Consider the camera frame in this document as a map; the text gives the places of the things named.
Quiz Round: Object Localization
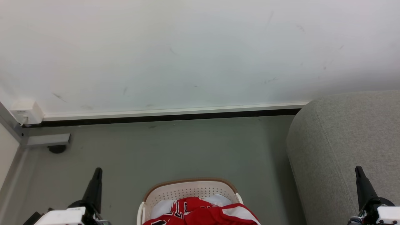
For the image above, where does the white wall socket box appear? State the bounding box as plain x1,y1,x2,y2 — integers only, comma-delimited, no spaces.
11,100,44,126

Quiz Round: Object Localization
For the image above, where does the white cloth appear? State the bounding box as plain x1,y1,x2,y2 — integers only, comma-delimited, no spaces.
151,194,233,220

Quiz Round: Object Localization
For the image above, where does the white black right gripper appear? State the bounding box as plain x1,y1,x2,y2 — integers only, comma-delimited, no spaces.
355,166,400,225

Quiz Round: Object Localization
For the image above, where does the grey metal frame foot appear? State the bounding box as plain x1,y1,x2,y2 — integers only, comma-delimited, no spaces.
0,102,71,149

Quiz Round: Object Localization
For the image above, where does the white laundry basket brown rim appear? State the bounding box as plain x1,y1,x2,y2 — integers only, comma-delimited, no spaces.
137,178,244,225

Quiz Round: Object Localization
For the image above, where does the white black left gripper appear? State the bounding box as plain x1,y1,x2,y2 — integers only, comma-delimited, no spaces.
33,167,110,225

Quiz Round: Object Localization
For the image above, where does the white black baseboard strip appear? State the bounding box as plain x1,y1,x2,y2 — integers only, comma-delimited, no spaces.
22,101,310,128

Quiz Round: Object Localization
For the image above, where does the red white basketball jersey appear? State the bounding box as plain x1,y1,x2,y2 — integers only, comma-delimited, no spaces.
142,197,261,225

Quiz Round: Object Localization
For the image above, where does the grey fabric sofa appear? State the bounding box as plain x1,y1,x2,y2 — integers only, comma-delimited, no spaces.
286,90,400,225

